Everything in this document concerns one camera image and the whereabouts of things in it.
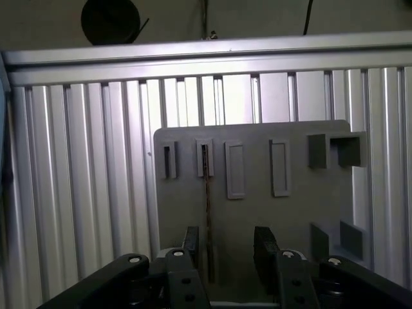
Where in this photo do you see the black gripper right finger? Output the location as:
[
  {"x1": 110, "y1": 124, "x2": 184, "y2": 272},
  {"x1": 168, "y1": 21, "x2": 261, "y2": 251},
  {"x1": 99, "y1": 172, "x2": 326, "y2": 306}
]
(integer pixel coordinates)
[{"x1": 254, "y1": 226, "x2": 412, "y2": 309}]

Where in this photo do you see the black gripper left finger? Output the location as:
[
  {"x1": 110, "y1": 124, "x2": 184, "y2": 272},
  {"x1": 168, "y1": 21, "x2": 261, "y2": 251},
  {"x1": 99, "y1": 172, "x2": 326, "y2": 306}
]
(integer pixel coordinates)
[{"x1": 38, "y1": 226, "x2": 210, "y2": 309}]

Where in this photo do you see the thick black cable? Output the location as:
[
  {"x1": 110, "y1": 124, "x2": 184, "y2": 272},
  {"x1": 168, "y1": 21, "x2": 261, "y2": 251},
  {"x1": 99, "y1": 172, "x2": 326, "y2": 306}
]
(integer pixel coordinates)
[{"x1": 302, "y1": 0, "x2": 317, "y2": 35}]

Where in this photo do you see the black round roll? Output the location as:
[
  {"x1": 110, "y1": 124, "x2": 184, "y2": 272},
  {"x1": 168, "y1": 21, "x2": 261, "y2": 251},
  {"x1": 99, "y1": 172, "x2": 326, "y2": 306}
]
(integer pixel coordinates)
[{"x1": 80, "y1": 0, "x2": 151, "y2": 46}]

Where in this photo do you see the grey plastic parts rack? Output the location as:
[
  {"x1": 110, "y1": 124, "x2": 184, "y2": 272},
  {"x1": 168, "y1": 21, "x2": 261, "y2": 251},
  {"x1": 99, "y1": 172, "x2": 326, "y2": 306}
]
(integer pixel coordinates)
[{"x1": 153, "y1": 119, "x2": 368, "y2": 309}]

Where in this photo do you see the RAM stick with label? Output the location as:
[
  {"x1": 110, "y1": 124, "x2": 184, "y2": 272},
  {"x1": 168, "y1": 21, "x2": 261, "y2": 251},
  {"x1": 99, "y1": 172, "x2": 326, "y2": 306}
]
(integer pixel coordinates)
[{"x1": 201, "y1": 144, "x2": 216, "y2": 284}]

